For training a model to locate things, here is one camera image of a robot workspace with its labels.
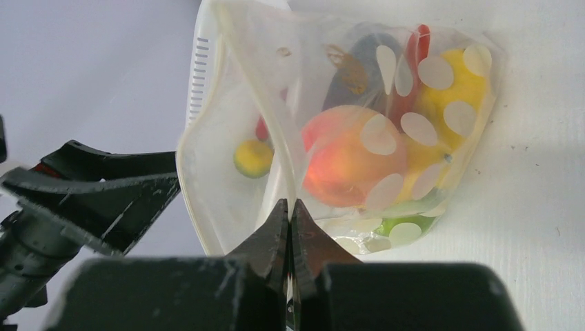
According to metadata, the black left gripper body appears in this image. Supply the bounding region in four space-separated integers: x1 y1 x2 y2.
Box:
1 210 81 320

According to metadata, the clear polka dot zip bag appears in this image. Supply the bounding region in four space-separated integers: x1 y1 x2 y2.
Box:
177 1 504 255

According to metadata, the yellow toy lemon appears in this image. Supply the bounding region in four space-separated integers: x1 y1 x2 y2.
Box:
233 140 274 179

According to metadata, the orange toy carrot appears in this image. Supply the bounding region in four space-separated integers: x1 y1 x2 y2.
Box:
386 24 430 133

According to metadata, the green toy pepper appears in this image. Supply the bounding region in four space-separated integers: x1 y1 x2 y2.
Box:
374 215 436 241

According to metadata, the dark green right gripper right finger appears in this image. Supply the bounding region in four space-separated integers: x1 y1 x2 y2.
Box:
290 200 523 330

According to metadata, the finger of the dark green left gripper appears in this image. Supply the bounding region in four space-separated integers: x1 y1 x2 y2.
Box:
1 168 180 256
40 140 177 176

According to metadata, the toy peach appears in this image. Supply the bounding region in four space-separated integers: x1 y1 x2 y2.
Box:
302 106 407 210

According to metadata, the yellow toy pepper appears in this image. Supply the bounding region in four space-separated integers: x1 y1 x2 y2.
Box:
398 44 493 202

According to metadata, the white plastic colander basket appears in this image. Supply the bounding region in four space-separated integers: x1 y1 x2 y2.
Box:
185 0 293 129

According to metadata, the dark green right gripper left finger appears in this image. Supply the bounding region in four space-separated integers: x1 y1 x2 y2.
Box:
43 199 288 330

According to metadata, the purple toy eggplant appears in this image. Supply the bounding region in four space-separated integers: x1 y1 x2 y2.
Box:
323 32 402 110

